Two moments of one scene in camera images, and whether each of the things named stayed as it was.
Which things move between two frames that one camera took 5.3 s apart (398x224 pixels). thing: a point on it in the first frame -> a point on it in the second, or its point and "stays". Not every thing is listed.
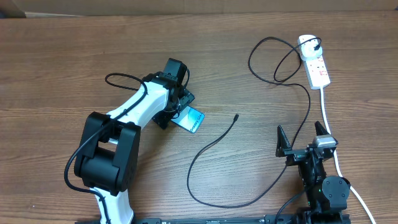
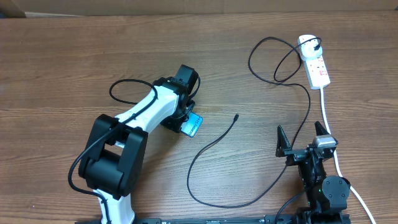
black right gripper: [295, 155] stays
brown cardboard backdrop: [37, 8] stays
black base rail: [290, 218] stays
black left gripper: [163, 117] -> [175, 124]
